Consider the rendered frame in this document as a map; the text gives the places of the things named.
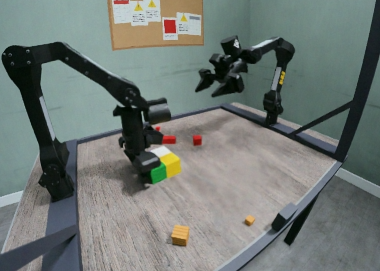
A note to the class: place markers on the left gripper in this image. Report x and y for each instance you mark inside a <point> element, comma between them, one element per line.
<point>135,147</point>

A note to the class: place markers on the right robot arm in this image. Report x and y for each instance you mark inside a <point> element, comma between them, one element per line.
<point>272,100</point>

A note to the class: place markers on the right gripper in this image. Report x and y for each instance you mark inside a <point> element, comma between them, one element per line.
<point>229,83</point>

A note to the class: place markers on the green cube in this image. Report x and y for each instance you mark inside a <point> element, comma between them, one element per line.
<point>158,174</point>

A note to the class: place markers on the small orange cube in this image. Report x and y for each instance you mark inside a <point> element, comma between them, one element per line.
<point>249,220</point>
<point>180,235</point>

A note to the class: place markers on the white cube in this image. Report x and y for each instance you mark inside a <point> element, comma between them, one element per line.
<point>161,151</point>

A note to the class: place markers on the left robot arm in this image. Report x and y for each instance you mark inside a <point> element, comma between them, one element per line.
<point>23,65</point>

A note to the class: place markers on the yellow cube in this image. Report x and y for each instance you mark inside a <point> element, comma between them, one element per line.
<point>172,163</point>

